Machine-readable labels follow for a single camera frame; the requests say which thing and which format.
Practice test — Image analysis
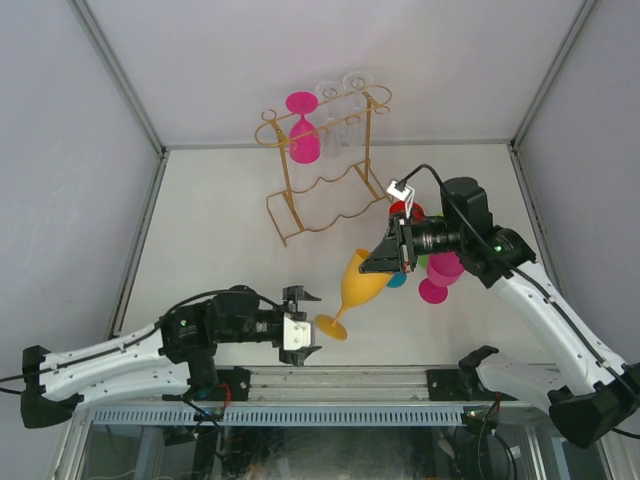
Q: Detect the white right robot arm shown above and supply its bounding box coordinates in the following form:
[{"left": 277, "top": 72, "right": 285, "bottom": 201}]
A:
[{"left": 359, "top": 177, "right": 639, "bottom": 448}]

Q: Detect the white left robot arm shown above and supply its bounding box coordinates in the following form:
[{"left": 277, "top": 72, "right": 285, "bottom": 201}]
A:
[{"left": 20, "top": 285, "right": 320, "bottom": 429}]

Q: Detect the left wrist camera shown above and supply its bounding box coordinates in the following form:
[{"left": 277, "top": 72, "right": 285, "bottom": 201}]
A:
[{"left": 282, "top": 313, "right": 316, "bottom": 351}]

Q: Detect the left camera black cable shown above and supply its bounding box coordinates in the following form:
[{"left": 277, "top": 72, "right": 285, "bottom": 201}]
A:
[{"left": 154, "top": 289, "right": 291, "bottom": 331}]

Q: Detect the gold wire glass rack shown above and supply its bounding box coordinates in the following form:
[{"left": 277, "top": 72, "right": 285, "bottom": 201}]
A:
[{"left": 254, "top": 83, "right": 393, "bottom": 245}]

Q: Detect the clear wine glass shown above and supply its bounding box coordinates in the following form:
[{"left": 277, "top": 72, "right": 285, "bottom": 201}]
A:
[
  {"left": 343, "top": 71, "right": 373, "bottom": 147},
  {"left": 315, "top": 81, "right": 345, "bottom": 159}
]

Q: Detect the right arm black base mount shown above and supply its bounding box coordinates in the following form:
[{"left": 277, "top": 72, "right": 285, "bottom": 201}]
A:
[{"left": 426, "top": 368, "right": 479, "bottom": 401}]

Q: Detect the aluminium frame rail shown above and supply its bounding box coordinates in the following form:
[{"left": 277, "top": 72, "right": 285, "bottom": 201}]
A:
[{"left": 89, "top": 363, "right": 571, "bottom": 407}]

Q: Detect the grey slotted cable duct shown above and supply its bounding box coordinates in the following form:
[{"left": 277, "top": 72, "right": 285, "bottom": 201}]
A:
[{"left": 91, "top": 405, "right": 465, "bottom": 427}]

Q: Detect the camera black cable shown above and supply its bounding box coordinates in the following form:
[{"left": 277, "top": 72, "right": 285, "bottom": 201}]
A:
[
  {"left": 399, "top": 164, "right": 506, "bottom": 266},
  {"left": 154, "top": 289, "right": 291, "bottom": 331}
]

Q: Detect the clear wine glass left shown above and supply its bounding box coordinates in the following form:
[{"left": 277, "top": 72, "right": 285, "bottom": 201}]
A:
[{"left": 315, "top": 81, "right": 345, "bottom": 159}]

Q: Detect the green wine glass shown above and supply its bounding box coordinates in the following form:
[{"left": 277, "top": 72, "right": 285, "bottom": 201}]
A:
[{"left": 417, "top": 215, "right": 442, "bottom": 270}]

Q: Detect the red wine glass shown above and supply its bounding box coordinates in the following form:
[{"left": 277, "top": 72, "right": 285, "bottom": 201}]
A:
[{"left": 389, "top": 201, "right": 426, "bottom": 223}]

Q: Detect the pink wine glass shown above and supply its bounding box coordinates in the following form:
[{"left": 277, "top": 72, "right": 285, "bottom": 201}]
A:
[
  {"left": 285, "top": 91, "right": 321, "bottom": 165},
  {"left": 418, "top": 252, "right": 464, "bottom": 305}
]

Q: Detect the clear wine glass right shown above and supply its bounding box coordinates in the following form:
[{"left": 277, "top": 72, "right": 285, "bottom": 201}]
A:
[{"left": 343, "top": 71, "right": 373, "bottom": 147}]

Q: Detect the right camera black cable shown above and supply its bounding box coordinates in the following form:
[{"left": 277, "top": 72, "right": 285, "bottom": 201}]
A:
[{"left": 399, "top": 164, "right": 506, "bottom": 266}]

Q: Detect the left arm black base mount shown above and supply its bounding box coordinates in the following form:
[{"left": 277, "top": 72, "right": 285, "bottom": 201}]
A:
[{"left": 196, "top": 367, "right": 251, "bottom": 402}]

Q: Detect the blue wine glass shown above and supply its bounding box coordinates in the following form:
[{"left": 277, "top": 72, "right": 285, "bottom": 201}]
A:
[{"left": 387, "top": 273, "right": 407, "bottom": 289}]

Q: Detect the orange wine glass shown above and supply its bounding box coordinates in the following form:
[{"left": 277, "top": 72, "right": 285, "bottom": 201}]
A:
[{"left": 314, "top": 249, "right": 392, "bottom": 341}]

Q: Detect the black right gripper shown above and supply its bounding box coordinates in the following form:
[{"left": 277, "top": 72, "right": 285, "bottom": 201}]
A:
[{"left": 359, "top": 211, "right": 464, "bottom": 275}]

